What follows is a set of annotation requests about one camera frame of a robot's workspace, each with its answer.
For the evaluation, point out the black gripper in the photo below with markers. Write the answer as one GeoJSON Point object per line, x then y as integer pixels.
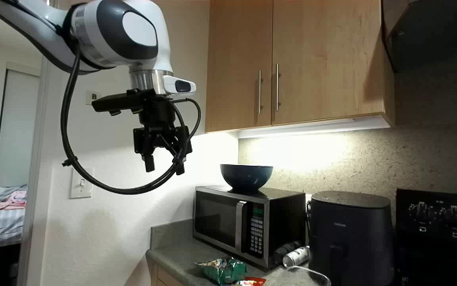
{"type": "Point", "coordinates": [157, 128]}

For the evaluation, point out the green pistachio sachet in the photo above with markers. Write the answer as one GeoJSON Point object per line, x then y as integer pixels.
{"type": "Point", "coordinates": [223, 271]}

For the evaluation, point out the red snack sachet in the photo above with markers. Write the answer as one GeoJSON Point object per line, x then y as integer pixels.
{"type": "Point", "coordinates": [250, 282]}

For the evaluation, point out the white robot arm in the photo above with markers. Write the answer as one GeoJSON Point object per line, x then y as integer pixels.
{"type": "Point", "coordinates": [104, 34]}

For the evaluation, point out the blue bowl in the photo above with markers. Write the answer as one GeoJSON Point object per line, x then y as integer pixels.
{"type": "Point", "coordinates": [246, 179]}

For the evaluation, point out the wooden base cabinet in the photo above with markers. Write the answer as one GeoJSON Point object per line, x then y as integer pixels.
{"type": "Point", "coordinates": [160, 277]}

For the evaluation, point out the black steel microwave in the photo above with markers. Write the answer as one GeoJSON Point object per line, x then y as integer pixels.
{"type": "Point", "coordinates": [258, 228]}

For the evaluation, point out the wooden cabinet left door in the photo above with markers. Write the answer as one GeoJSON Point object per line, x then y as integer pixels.
{"type": "Point", "coordinates": [238, 65]}

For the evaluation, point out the wooden cabinet door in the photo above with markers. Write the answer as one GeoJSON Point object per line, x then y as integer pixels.
{"type": "Point", "coordinates": [328, 63]}
{"type": "Point", "coordinates": [238, 65]}

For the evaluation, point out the bed with striped bedding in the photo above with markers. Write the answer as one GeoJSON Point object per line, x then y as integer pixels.
{"type": "Point", "coordinates": [12, 203]}

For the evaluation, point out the small metal can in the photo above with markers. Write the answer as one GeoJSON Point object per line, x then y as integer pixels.
{"type": "Point", "coordinates": [296, 257]}

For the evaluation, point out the wooden cabinet right door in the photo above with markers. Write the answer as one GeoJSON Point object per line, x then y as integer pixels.
{"type": "Point", "coordinates": [328, 63]}

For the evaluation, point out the black air fryer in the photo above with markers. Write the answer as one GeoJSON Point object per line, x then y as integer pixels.
{"type": "Point", "coordinates": [350, 239]}

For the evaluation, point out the black electric stove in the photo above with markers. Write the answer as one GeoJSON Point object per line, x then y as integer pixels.
{"type": "Point", "coordinates": [425, 239]}

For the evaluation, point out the range hood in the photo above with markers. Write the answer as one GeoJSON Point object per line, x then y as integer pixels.
{"type": "Point", "coordinates": [419, 33]}

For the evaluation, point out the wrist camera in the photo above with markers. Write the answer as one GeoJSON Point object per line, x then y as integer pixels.
{"type": "Point", "coordinates": [174, 85]}

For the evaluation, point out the white light switch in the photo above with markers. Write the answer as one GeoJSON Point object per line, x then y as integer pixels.
{"type": "Point", "coordinates": [79, 189]}

